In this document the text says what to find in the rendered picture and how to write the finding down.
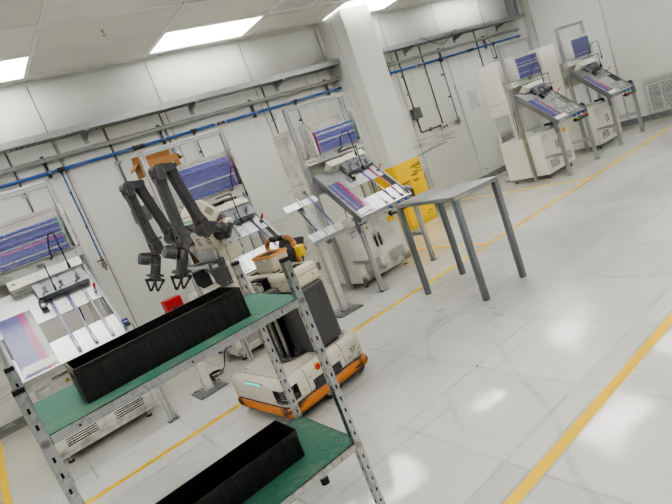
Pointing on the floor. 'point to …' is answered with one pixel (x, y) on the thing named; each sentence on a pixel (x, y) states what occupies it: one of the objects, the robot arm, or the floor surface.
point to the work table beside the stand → (459, 226)
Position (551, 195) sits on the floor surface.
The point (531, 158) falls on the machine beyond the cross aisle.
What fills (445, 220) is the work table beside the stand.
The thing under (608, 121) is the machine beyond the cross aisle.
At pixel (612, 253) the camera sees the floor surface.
